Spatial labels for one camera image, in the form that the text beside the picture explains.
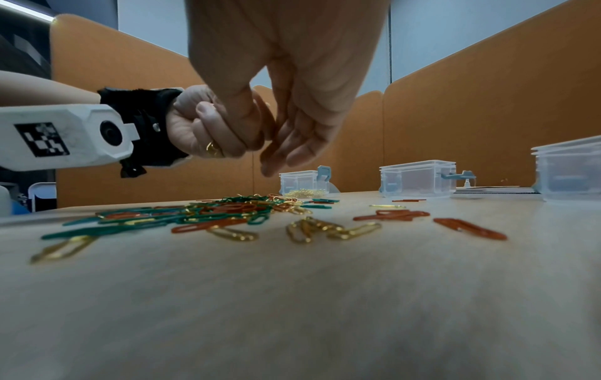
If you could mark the person's left hand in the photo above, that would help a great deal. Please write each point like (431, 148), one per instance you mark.
(188, 130)

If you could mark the person's right hand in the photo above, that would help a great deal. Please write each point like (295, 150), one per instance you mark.
(305, 44)

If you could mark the handful of gold paper clips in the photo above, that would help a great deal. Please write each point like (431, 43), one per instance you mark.
(212, 149)

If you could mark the pile of colored paper clips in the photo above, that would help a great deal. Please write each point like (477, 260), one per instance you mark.
(216, 215)

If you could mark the transparent box with blue latches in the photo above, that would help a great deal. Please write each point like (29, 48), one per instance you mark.
(568, 170)
(298, 180)
(413, 178)

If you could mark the sorted heap of gold clips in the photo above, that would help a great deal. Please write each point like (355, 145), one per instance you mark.
(305, 193)

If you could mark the blue patterned desk mat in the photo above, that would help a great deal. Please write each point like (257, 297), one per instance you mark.
(497, 190)

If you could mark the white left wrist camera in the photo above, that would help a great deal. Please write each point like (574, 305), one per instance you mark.
(80, 148)

